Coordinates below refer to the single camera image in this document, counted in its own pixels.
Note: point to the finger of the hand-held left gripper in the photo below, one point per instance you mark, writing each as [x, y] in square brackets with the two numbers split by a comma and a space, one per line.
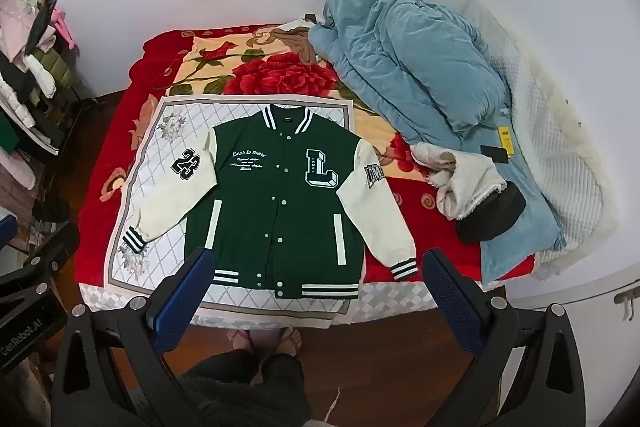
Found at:
[55, 249]

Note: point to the person's left foot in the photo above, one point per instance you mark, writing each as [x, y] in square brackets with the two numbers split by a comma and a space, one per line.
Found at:
[241, 340]

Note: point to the rack of hanging clothes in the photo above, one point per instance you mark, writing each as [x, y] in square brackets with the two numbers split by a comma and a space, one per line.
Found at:
[35, 72]

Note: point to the white diamond pattern mat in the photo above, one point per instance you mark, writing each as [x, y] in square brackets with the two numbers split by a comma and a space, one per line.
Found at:
[160, 142]

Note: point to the person's right foot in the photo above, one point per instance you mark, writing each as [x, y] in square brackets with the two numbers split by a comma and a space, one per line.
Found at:
[290, 340]

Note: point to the red floral blanket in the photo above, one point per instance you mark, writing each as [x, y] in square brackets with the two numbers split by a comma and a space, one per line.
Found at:
[280, 72]

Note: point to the person's foot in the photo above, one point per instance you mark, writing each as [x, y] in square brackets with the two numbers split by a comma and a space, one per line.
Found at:
[241, 340]
[290, 340]

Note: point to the white textured bedspread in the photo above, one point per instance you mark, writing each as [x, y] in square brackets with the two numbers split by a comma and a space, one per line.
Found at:
[550, 132]

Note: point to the yellow tag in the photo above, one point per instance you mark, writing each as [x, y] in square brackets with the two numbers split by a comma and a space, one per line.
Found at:
[506, 138]

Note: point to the person's dark pants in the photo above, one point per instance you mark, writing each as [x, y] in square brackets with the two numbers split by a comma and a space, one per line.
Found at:
[240, 387]

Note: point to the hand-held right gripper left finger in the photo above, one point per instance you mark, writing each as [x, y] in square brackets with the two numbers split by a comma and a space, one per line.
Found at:
[184, 294]

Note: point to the white fleece garment black lining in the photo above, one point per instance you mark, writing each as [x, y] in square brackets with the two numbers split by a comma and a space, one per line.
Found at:
[470, 187]

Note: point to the green white varsity jacket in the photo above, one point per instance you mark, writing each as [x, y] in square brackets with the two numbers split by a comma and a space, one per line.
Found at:
[280, 217]

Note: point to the light blue quilt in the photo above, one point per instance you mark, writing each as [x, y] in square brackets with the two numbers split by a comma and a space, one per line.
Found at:
[425, 57]

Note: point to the small black flat case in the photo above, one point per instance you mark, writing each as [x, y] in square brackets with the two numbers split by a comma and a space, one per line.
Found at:
[492, 153]

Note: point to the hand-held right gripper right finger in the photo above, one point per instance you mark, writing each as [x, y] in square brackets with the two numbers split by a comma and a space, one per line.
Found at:
[450, 302]

